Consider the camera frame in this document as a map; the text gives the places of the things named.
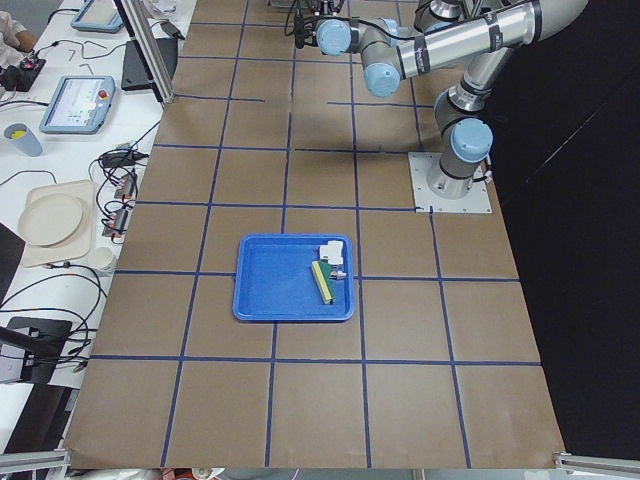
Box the aluminium frame post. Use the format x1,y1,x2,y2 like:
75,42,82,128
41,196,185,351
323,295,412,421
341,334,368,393
114,0,175,104

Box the blue cup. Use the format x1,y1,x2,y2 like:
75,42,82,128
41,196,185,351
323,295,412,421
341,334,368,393
4,123,43,157

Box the blue plastic tray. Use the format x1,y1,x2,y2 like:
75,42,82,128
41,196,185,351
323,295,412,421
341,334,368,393
233,233,355,323

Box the beige tray with plates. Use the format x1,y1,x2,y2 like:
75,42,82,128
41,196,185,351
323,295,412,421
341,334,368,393
17,180,95,267

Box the green yellow sponge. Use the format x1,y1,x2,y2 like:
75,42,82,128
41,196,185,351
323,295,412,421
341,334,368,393
311,260,335,304

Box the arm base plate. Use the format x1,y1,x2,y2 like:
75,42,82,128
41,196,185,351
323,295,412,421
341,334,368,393
408,152,492,214

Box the black laptop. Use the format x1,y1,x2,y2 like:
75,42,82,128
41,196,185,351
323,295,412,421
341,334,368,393
121,37,180,93

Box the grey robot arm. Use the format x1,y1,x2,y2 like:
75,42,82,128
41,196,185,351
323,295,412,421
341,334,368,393
294,1,587,199

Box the white circuit breaker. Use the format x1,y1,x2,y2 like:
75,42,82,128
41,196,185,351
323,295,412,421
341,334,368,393
318,240,344,267

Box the white paper cup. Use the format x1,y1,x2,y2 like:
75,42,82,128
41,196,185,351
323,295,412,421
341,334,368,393
87,247,118,275

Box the blue teach pendant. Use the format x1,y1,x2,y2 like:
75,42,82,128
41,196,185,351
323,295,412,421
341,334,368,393
70,0,123,34
39,76,116,134

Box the black power adapter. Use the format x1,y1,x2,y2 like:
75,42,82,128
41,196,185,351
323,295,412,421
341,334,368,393
160,20,185,40

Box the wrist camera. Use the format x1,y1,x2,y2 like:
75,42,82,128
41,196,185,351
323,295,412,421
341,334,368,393
293,15,317,49

